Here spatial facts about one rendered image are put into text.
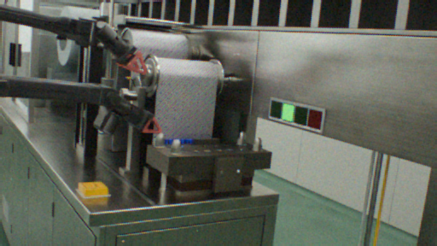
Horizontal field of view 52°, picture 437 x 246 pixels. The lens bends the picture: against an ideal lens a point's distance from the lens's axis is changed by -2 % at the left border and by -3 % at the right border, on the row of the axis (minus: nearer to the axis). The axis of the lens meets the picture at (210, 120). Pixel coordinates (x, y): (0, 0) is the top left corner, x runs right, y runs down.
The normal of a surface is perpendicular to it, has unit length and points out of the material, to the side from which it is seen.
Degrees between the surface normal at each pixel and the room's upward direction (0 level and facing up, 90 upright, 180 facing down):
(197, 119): 90
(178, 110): 90
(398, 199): 90
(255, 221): 90
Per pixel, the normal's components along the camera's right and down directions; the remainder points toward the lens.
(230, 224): 0.52, 0.18
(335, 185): -0.85, 0.00
